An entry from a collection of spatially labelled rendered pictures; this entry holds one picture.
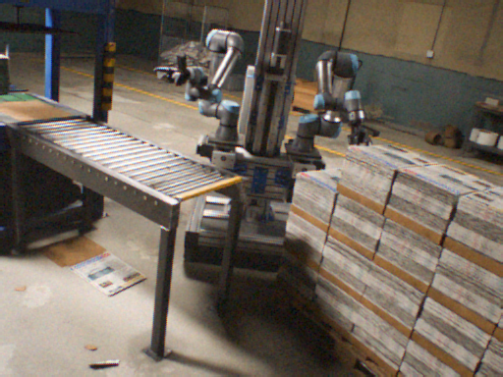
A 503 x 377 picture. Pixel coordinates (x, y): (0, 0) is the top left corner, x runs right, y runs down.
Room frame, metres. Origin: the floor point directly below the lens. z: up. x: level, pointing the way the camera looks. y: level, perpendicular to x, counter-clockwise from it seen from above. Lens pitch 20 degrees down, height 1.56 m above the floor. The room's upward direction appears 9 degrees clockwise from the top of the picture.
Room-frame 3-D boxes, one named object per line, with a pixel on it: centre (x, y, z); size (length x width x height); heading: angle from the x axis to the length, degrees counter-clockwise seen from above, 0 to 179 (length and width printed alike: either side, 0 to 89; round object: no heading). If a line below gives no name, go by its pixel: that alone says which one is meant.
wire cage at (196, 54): (10.14, 1.76, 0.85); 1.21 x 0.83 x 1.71; 58
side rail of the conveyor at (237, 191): (2.46, 0.58, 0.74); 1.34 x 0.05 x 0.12; 58
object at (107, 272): (2.27, 0.74, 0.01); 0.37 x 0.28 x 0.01; 58
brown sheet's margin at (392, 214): (1.84, -0.85, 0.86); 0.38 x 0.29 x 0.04; 129
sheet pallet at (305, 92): (8.85, -0.74, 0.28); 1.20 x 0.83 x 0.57; 58
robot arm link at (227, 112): (2.76, 0.19, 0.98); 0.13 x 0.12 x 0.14; 68
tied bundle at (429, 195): (1.84, -0.85, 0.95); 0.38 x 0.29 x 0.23; 129
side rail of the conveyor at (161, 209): (2.03, 0.85, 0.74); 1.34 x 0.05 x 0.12; 58
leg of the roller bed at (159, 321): (1.70, 0.30, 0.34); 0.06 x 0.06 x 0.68; 58
